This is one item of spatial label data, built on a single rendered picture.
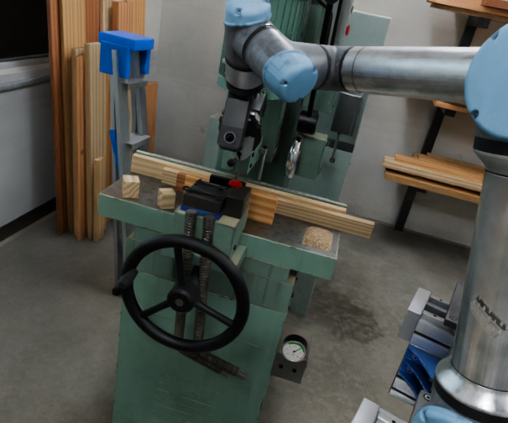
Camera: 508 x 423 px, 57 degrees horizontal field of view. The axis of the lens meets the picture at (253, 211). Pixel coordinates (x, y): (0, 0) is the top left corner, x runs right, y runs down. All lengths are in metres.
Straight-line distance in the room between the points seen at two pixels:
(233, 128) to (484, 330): 0.55
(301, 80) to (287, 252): 0.49
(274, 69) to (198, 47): 2.94
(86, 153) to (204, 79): 1.39
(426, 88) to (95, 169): 2.06
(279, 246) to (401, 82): 0.52
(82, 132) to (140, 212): 1.41
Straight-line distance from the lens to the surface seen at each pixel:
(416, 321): 1.28
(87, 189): 2.66
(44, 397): 1.93
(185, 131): 3.82
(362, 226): 1.24
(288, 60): 0.74
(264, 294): 1.18
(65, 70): 2.53
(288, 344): 1.18
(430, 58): 0.73
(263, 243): 1.11
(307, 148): 1.34
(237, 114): 0.90
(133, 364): 1.47
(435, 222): 3.72
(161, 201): 1.16
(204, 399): 1.46
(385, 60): 0.77
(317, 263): 1.11
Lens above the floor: 1.42
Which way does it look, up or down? 25 degrees down
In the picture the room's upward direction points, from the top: 12 degrees clockwise
